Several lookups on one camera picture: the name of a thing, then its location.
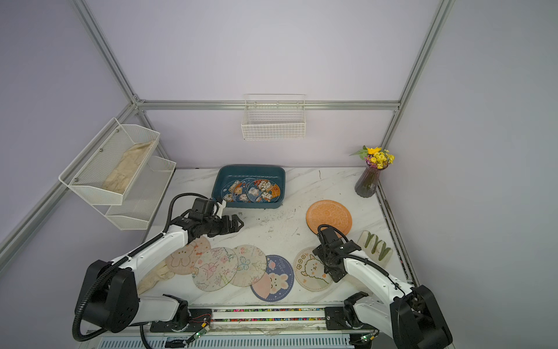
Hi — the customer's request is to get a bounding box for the cream glove in shelf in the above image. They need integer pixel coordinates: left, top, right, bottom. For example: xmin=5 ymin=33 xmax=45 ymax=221
xmin=102 ymin=141 xmax=153 ymax=194

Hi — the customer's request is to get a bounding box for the black corrugated cable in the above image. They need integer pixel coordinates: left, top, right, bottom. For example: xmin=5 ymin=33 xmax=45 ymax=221
xmin=71 ymin=193 xmax=210 ymax=343

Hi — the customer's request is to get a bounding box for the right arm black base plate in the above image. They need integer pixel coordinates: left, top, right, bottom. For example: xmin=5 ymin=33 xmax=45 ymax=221
xmin=324 ymin=307 xmax=377 ymax=331

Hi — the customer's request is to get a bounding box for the purple pink bunny coaster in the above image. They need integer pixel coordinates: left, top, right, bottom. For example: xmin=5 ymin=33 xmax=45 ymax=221
xmin=251 ymin=254 xmax=295 ymax=302

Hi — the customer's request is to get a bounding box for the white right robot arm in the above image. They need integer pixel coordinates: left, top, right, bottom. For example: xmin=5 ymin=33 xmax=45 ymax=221
xmin=312 ymin=224 xmax=453 ymax=348

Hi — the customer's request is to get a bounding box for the white mesh shelf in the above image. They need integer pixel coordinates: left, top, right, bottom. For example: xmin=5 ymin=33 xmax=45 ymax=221
xmin=105 ymin=156 xmax=176 ymax=231
xmin=58 ymin=118 xmax=160 ymax=206

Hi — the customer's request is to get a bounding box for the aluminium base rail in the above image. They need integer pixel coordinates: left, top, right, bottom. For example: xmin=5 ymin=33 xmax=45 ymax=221
xmin=84 ymin=300 xmax=448 ymax=339

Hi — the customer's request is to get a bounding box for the plain orange coaster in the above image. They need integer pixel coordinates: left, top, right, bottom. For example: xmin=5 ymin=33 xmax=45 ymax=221
xmin=306 ymin=200 xmax=353 ymax=235

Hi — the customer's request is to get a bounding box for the cream pink bow coaster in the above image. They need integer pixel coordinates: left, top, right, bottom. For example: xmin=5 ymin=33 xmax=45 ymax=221
xmin=192 ymin=247 xmax=238 ymax=292

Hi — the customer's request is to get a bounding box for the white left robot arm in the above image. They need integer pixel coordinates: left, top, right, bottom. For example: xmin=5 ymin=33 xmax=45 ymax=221
xmin=71 ymin=193 xmax=244 ymax=342

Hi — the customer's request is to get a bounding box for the teal orange cats coaster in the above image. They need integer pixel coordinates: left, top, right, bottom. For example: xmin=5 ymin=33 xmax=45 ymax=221
xmin=221 ymin=180 xmax=250 ymax=202

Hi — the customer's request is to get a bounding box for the upper white mesh shelf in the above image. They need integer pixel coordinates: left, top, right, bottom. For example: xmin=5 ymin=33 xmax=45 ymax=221
xmin=58 ymin=118 xmax=160 ymax=206

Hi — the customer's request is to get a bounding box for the white green glove on table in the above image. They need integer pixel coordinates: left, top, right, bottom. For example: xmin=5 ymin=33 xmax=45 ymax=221
xmin=357 ymin=231 xmax=394 ymax=269

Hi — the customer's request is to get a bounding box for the yellow flower bouquet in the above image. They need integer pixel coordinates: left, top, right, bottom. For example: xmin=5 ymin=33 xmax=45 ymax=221
xmin=352 ymin=146 xmax=395 ymax=170

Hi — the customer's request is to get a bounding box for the cream dog bone coaster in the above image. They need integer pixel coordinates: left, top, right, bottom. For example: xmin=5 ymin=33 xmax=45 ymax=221
xmin=294 ymin=247 xmax=334 ymax=292

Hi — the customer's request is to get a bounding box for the white wire wall basket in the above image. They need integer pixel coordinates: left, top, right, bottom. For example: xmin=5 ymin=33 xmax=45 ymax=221
xmin=241 ymin=94 xmax=307 ymax=141

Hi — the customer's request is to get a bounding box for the ribbed glass vase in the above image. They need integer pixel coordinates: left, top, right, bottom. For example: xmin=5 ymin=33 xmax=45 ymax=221
xmin=355 ymin=165 xmax=389 ymax=198

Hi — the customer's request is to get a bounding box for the teal plastic storage box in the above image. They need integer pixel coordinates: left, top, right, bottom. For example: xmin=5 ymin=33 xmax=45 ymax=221
xmin=212 ymin=164 xmax=286 ymax=209

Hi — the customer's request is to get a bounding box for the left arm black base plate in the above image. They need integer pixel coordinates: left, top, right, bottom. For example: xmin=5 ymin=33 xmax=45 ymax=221
xmin=150 ymin=308 xmax=213 ymax=333

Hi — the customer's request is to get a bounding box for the cream butterfly coaster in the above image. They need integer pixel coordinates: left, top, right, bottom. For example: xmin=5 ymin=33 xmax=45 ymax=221
xmin=231 ymin=244 xmax=267 ymax=287

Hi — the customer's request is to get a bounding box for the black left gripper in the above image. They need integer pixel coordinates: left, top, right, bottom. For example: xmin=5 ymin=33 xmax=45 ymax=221
xmin=203 ymin=214 xmax=244 ymax=238

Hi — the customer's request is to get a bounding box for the cream glove on table left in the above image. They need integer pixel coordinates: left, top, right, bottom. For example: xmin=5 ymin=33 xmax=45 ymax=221
xmin=137 ymin=261 xmax=175 ymax=295

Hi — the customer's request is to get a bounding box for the lower white mesh shelf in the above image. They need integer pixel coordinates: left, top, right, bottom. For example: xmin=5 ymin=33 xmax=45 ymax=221
xmin=105 ymin=156 xmax=176 ymax=231

